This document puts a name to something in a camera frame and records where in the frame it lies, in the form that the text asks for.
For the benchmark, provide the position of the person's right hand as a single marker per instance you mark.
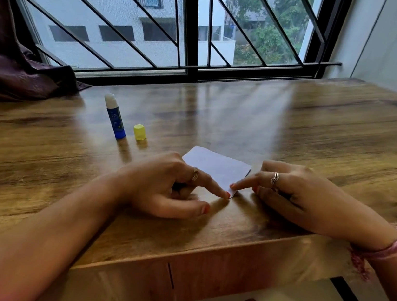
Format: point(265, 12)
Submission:
point(322, 208)

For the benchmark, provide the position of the person's left hand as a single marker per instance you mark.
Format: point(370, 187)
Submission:
point(157, 187)

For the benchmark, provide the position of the yellow glue stick cap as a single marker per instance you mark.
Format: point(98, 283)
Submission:
point(139, 132)

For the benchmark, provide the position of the white paper piece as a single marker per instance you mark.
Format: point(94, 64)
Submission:
point(218, 165)

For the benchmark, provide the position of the blue glue stick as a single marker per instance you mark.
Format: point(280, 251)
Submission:
point(116, 121)

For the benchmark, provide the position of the person's left forearm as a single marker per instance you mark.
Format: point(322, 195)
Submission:
point(45, 237)

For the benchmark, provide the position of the black metal window grille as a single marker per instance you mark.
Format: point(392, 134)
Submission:
point(332, 63)

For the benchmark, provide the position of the white apartment building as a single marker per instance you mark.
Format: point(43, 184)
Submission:
point(118, 14)

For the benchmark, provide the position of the green trees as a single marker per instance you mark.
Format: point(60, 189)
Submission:
point(271, 38)

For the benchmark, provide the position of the purple curtain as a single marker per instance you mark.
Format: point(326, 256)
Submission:
point(5, 65)

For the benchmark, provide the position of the black window frame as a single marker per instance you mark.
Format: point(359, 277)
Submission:
point(188, 19)

